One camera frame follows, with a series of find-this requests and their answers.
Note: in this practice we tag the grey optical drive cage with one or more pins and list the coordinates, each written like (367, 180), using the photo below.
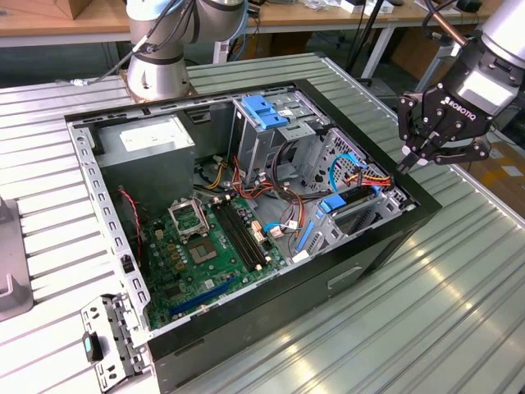
(254, 147)

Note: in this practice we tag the small white box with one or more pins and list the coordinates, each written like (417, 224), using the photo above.
(352, 5)

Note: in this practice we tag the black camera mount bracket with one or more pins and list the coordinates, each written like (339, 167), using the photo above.
(476, 53)

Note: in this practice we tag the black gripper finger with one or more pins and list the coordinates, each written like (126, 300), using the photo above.
(412, 119)
(459, 152)

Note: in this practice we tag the white paper tag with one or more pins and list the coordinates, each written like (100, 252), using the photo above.
(300, 257)

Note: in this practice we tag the grey metal disk bay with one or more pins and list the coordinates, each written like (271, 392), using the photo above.
(324, 232)

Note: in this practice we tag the metal slat side table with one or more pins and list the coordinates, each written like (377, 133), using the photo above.
(436, 61)

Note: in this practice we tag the hinged metal slot retainer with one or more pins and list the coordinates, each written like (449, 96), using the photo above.
(112, 328)

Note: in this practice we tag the wooden top desk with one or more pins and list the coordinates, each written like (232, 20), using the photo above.
(328, 17)

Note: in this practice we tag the grey power supply unit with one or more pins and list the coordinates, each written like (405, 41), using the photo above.
(143, 172)

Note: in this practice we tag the hard disk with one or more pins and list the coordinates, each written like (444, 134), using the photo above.
(332, 204)

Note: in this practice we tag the CPU socket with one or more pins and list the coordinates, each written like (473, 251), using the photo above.
(202, 251)

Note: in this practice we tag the blue drive cage latch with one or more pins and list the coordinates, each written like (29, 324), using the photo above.
(262, 108)

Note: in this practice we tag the black RAM slot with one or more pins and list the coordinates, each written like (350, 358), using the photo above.
(240, 238)
(250, 234)

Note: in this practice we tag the grey parts rack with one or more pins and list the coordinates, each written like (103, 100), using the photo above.
(10, 254)

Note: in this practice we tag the black open PC case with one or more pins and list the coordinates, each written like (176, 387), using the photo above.
(262, 312)

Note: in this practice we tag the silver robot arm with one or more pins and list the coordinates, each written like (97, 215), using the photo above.
(156, 78)

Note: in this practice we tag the green motherboard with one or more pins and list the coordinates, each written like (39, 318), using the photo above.
(229, 273)

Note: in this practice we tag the brown cardboard box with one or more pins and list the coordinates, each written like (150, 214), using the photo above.
(504, 184)

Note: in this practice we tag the blue expansion slot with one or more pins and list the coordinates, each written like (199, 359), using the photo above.
(205, 296)

